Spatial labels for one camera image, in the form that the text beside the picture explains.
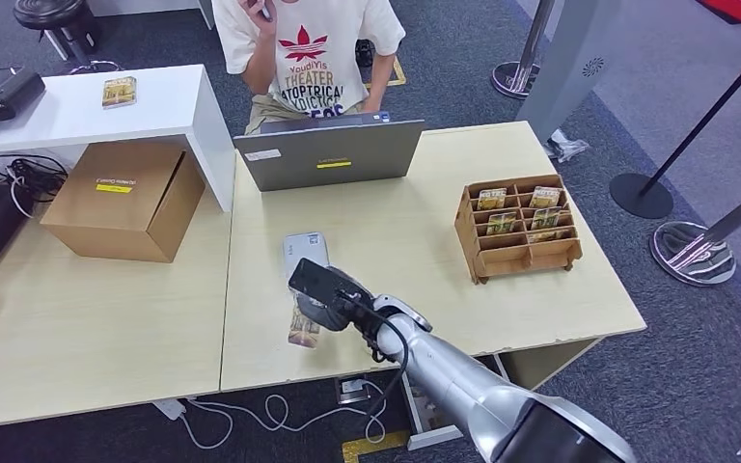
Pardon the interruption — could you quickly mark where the white power plug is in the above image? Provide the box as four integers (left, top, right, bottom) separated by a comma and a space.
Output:
152, 398, 186, 422

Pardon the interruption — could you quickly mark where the grey card reader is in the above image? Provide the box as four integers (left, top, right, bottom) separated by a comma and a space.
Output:
282, 231, 332, 302

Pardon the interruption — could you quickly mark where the black camera cable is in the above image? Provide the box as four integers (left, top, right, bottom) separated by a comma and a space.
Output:
338, 290, 410, 420

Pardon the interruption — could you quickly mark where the wooden card holder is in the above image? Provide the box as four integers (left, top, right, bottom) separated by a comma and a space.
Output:
453, 174, 584, 286

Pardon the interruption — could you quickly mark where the person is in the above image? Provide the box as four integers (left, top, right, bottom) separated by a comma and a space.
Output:
211, 0, 407, 135

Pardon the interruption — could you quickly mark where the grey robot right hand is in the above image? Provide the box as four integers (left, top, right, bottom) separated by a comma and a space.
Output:
294, 264, 378, 335

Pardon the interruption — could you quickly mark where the black round stool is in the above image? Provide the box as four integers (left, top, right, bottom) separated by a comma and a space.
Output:
12, 0, 104, 62

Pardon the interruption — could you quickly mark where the white drawer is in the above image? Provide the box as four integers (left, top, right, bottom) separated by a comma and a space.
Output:
398, 373, 464, 451

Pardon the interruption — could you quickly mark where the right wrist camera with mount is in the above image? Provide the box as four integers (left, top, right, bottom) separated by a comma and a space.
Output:
288, 257, 375, 321

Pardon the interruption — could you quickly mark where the chrome stanchion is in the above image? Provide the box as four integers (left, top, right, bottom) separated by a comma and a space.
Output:
490, 0, 557, 100
649, 176, 741, 287

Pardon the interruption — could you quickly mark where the yellow floor tape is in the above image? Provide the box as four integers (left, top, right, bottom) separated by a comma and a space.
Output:
364, 56, 407, 89
342, 431, 410, 463

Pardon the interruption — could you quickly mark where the white desk shelf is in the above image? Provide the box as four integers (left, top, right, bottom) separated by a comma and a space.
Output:
0, 64, 237, 213

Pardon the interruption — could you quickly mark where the grey kiosk panel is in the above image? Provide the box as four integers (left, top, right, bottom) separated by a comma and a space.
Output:
515, 0, 624, 145

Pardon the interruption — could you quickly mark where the black stanchion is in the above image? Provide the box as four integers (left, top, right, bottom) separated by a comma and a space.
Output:
608, 37, 741, 221

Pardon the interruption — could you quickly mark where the black cable bundle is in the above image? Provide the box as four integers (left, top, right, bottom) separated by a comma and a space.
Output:
0, 152, 69, 219

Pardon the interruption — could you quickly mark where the black controller device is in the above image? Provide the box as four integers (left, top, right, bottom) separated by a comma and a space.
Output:
0, 67, 47, 129

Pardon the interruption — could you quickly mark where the crumpled clear plastic bag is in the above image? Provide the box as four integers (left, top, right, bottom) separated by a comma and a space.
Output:
542, 127, 591, 163

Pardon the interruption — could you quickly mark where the grey laptop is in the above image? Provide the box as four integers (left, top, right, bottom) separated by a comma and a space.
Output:
233, 111, 425, 193

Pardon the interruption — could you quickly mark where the chrome wire ring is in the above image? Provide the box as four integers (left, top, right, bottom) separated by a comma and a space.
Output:
67, 59, 123, 76

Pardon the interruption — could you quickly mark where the yellow patterned card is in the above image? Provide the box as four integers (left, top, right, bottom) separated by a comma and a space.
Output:
100, 76, 138, 110

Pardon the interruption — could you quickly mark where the floor socket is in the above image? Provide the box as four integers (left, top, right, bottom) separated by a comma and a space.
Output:
335, 376, 371, 406

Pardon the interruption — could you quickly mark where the white power cable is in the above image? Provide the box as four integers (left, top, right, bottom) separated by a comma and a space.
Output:
152, 380, 388, 450

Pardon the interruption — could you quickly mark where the brown cardboard box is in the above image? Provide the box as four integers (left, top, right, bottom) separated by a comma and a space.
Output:
39, 141, 206, 264

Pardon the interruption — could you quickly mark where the person's right hand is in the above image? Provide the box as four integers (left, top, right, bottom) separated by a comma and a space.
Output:
242, 0, 277, 32

